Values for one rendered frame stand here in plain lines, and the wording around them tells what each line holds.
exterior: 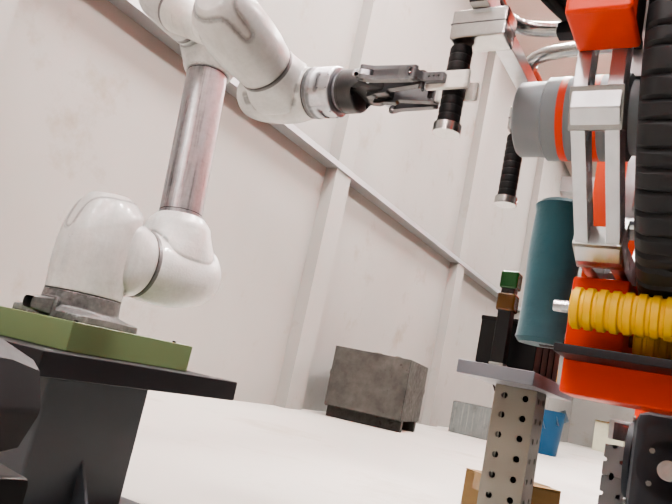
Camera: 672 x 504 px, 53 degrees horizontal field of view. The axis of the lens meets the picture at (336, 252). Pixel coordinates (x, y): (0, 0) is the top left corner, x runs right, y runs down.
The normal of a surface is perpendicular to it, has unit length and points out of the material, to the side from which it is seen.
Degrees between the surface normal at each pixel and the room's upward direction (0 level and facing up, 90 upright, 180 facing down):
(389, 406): 90
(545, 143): 147
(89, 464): 90
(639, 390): 90
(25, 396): 74
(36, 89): 90
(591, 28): 180
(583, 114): 135
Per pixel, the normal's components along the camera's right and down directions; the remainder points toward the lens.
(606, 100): -0.48, -0.26
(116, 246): 0.75, 0.01
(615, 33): -0.21, 0.96
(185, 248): 0.71, -0.21
